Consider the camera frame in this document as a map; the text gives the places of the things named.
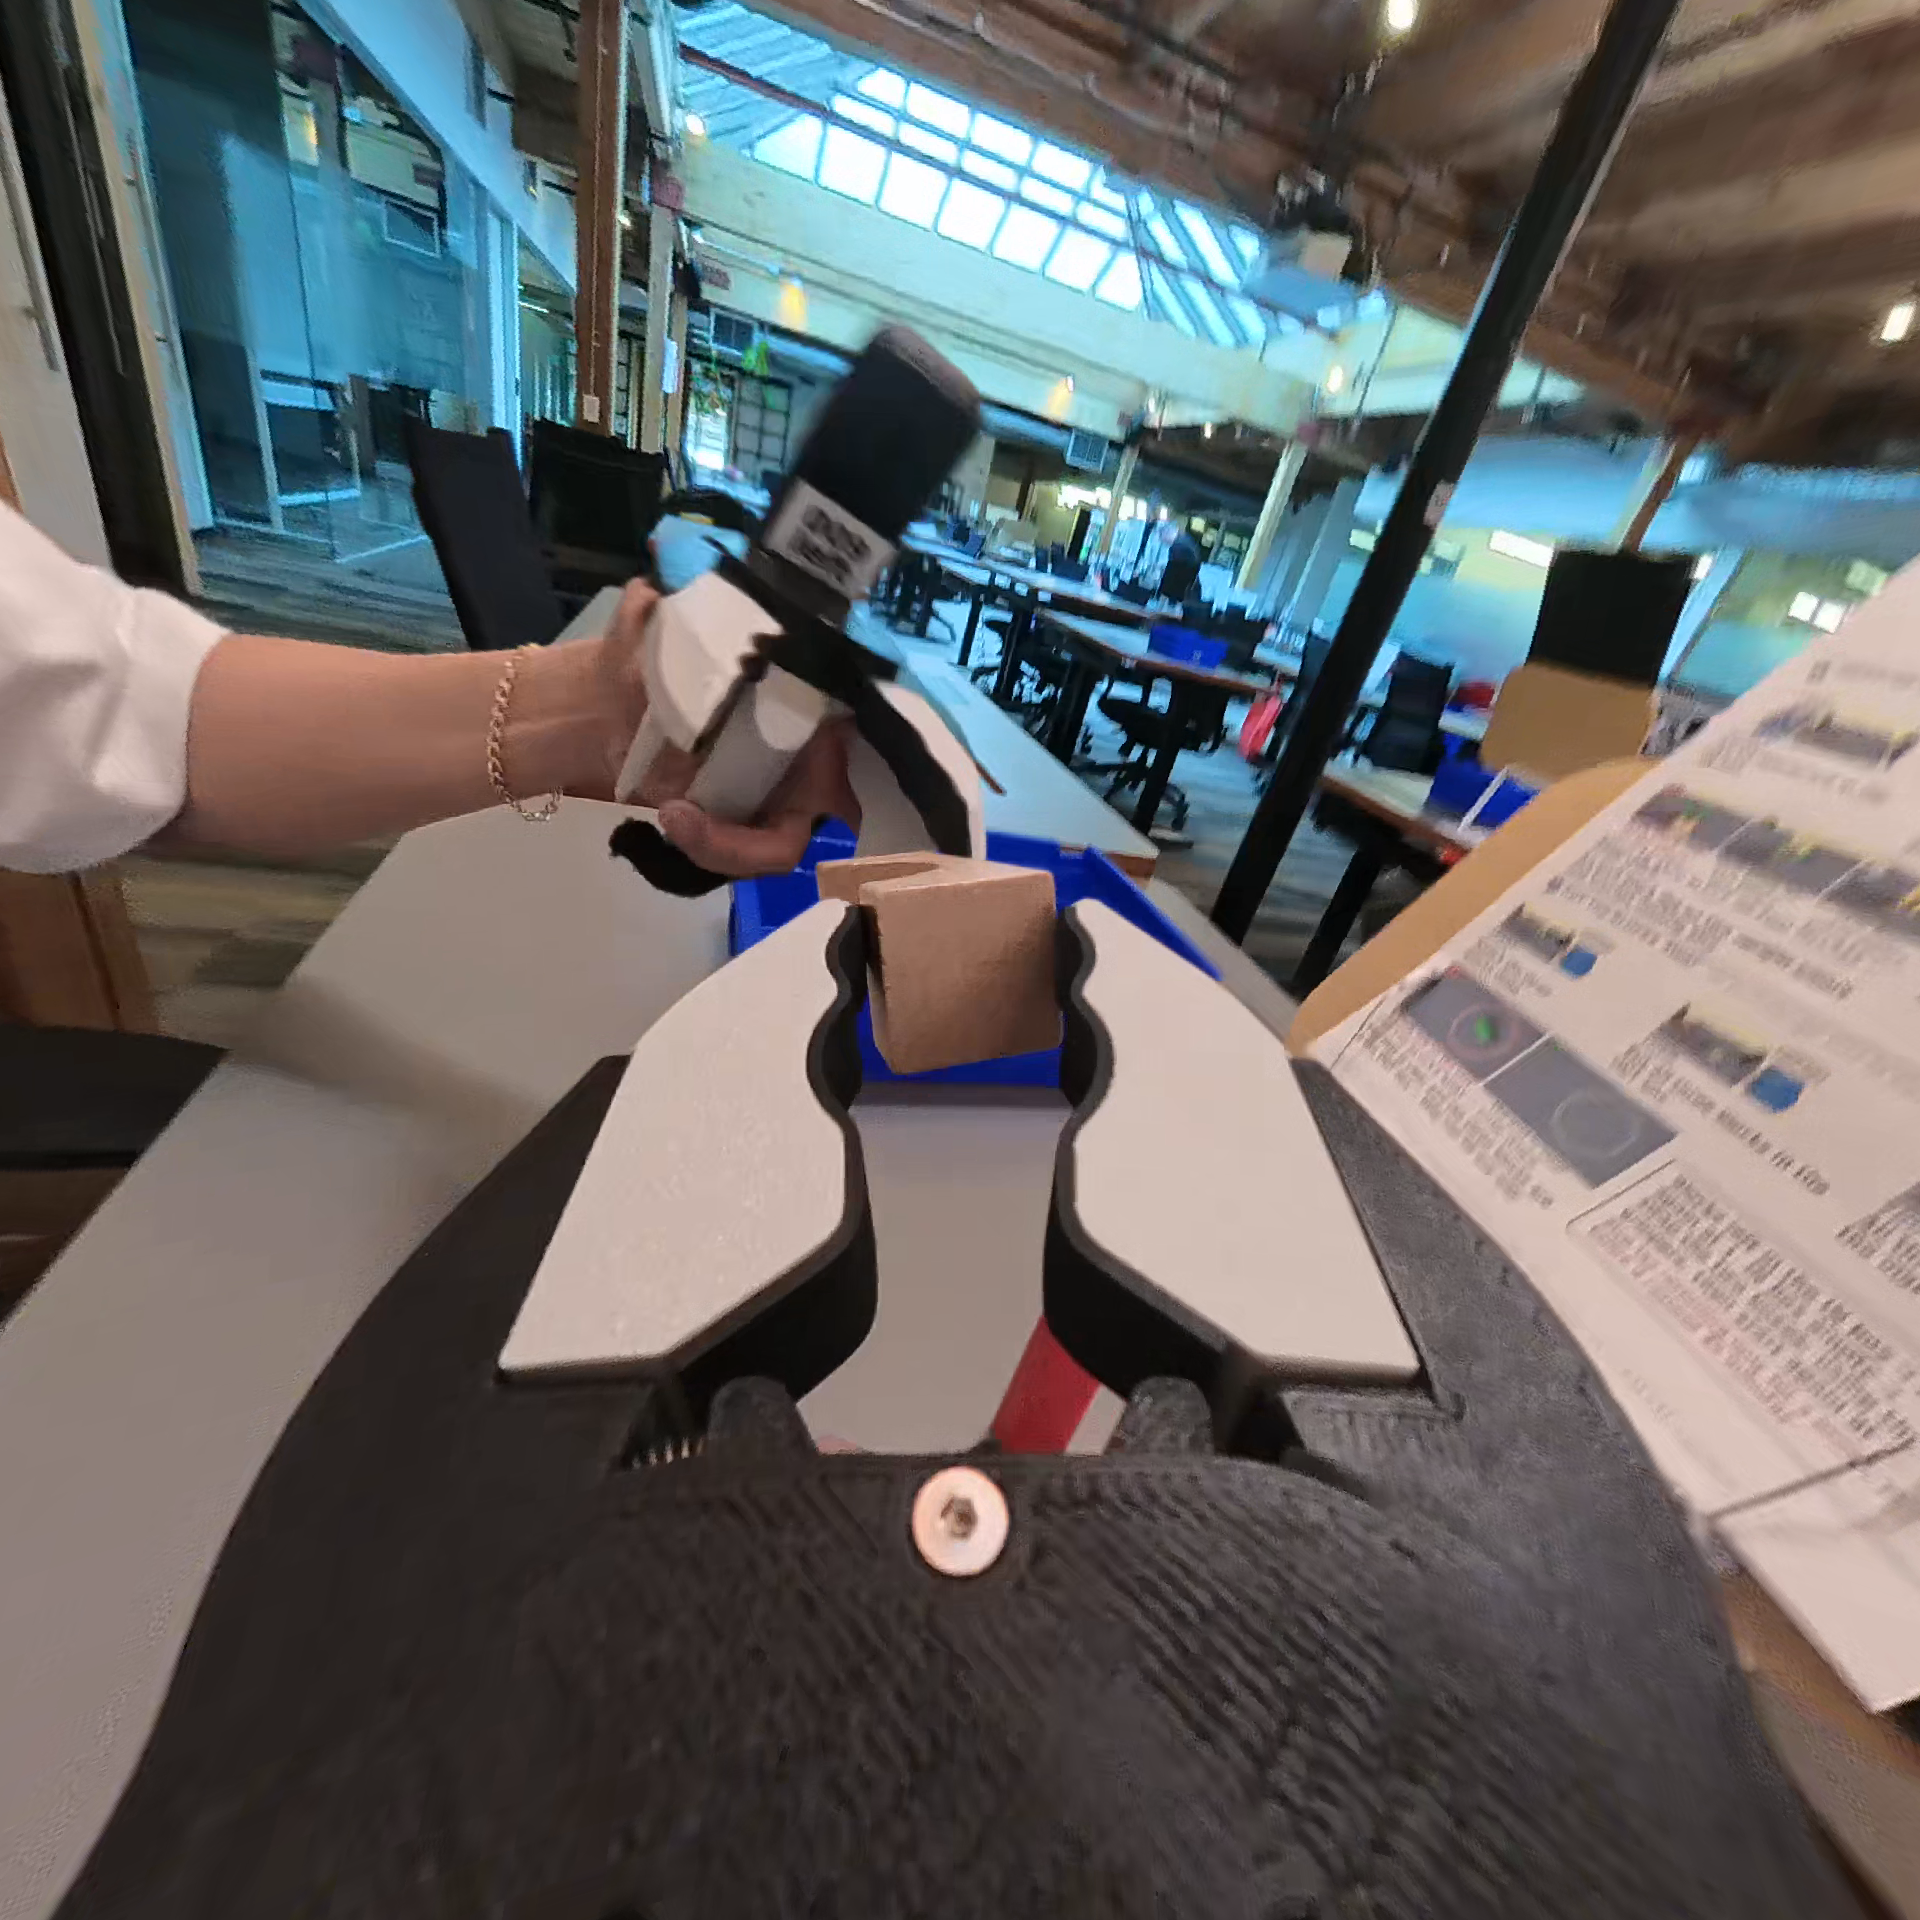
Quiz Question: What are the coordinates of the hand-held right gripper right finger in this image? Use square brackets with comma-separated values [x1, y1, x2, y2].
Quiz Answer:
[1041, 897, 1422, 1425]

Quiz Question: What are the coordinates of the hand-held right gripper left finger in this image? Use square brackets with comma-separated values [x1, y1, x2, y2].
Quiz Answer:
[496, 900, 881, 1412]

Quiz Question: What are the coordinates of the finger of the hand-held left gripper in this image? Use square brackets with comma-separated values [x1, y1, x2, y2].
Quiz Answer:
[832, 667, 994, 865]
[614, 575, 760, 804]

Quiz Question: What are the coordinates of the natural wooden arch block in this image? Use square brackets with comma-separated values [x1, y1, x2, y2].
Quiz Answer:
[815, 851, 1064, 1077]

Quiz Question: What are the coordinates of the long red rectangular block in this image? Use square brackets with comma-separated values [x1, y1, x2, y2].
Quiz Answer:
[989, 1317, 1109, 1453]

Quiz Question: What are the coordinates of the person's left forearm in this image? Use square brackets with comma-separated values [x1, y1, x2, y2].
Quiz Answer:
[181, 631, 617, 865]

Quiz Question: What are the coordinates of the person's left hand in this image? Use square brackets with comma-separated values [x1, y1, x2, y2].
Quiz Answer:
[576, 577, 865, 880]

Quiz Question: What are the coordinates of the black office chair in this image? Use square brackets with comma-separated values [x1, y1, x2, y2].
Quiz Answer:
[1102, 661, 1229, 834]
[528, 417, 671, 595]
[404, 421, 565, 650]
[1352, 651, 1456, 777]

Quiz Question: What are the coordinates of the printed instruction sheet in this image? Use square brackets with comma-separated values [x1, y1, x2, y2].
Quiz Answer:
[1327, 555, 1920, 1713]

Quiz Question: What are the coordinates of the black metal pole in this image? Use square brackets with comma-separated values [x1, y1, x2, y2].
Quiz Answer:
[1207, 0, 1681, 940]

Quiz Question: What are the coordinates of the tan cardboard panel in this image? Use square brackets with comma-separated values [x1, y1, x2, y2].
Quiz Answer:
[1476, 661, 1660, 785]

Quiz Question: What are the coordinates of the person's white shirt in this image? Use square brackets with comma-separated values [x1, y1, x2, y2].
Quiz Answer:
[0, 503, 230, 875]

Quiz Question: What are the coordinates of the black upright panel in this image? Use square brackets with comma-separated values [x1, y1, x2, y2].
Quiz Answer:
[1527, 546, 1701, 681]

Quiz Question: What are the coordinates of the gold chain bracelet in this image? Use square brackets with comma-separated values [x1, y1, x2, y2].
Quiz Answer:
[482, 642, 565, 826]

